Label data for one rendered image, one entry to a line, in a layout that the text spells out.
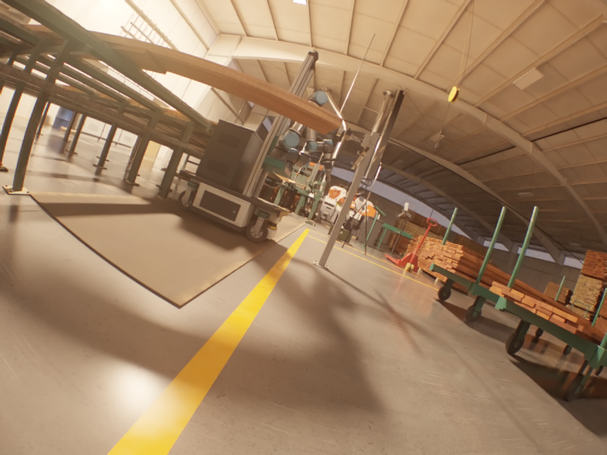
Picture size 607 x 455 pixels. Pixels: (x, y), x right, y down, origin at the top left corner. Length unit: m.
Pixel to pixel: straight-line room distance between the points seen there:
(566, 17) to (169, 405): 8.71
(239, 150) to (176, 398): 1.89
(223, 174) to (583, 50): 9.14
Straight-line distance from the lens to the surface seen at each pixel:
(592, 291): 10.41
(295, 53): 11.49
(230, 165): 2.15
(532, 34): 8.76
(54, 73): 1.53
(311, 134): 2.15
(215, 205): 2.09
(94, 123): 8.42
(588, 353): 1.87
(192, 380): 0.63
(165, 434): 0.52
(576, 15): 8.34
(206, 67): 1.35
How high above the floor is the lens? 0.44
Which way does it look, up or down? 5 degrees down
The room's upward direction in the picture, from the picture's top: 23 degrees clockwise
